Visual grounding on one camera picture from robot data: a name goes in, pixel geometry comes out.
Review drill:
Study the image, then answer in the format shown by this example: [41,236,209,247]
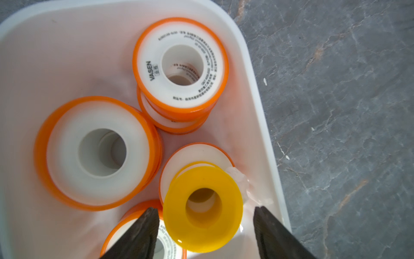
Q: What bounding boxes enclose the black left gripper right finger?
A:
[253,206,315,259]

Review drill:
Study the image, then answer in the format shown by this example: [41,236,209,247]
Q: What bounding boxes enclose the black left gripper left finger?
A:
[101,207,160,259]

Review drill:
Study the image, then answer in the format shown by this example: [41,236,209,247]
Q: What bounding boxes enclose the orange tape roll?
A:
[158,142,235,205]
[33,96,163,211]
[100,200,187,259]
[136,87,210,135]
[132,17,229,122]

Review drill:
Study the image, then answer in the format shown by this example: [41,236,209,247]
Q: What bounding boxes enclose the yellow tape spool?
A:
[163,161,245,253]

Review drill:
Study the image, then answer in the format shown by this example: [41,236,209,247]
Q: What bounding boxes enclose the orange tape roll bottom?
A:
[33,96,163,211]

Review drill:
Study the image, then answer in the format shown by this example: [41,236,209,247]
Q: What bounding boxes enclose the white plastic storage box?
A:
[1,1,291,259]

